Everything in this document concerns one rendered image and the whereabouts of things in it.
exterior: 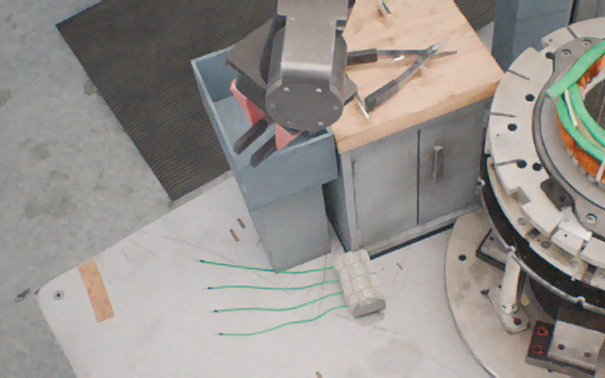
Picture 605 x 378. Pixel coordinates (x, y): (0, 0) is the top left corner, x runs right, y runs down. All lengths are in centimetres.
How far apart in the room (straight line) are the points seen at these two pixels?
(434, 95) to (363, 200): 17
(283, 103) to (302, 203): 44
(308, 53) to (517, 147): 34
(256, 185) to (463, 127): 25
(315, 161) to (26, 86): 171
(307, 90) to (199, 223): 64
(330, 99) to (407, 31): 41
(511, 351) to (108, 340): 51
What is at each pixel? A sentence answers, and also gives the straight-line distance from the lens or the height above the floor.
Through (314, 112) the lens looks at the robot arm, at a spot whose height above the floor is 131.
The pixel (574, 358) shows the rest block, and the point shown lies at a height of 84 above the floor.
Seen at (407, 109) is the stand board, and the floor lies 106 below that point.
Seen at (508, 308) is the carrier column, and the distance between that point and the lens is 112.
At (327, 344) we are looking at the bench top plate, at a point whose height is 78.
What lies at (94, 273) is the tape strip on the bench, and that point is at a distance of 126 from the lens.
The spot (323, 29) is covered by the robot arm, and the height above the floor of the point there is 136.
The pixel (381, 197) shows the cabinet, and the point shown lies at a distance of 110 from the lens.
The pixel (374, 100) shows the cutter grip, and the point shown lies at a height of 109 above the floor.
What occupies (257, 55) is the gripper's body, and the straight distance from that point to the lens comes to 78.
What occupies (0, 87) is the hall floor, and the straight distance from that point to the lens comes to 264.
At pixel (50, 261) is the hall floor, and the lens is 225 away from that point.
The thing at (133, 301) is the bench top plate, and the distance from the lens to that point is 122.
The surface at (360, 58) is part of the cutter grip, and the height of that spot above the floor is 109.
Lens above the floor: 183
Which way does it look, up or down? 56 degrees down
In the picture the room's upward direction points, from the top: 10 degrees counter-clockwise
